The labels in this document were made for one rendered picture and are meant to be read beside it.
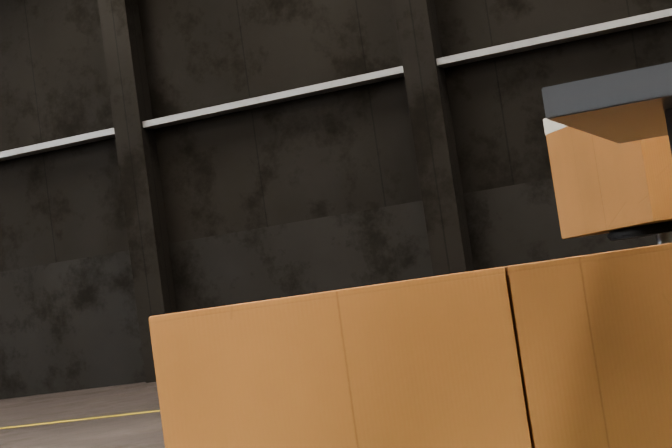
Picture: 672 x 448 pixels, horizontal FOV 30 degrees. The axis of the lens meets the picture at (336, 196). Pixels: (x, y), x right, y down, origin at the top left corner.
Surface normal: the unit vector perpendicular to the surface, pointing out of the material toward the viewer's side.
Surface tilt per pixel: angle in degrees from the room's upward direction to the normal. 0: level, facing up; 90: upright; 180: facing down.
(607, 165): 90
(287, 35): 90
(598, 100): 90
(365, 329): 90
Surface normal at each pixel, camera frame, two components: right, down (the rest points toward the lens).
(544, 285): 0.02, -0.08
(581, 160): -0.96, 0.11
